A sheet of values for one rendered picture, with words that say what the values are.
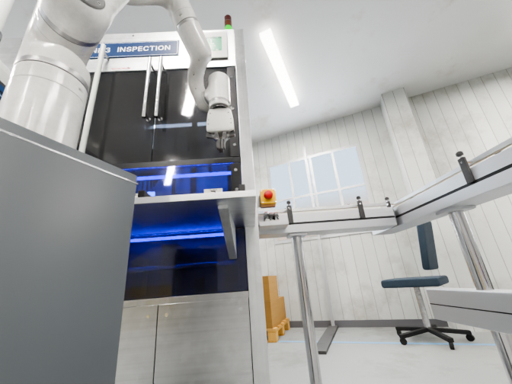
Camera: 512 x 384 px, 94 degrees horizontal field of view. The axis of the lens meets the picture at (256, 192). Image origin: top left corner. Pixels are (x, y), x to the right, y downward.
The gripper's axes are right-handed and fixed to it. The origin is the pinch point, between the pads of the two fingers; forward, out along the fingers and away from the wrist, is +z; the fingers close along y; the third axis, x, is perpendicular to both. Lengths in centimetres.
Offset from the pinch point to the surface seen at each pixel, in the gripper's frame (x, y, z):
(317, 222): -38, -41, 22
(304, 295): -42, -31, 55
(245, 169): -27.8, -8.3, -3.3
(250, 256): -27.5, -7.7, 37.1
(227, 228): -4.3, -0.7, 29.5
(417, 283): -156, -157, 62
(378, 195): -242, -193, -51
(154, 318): -27, 31, 57
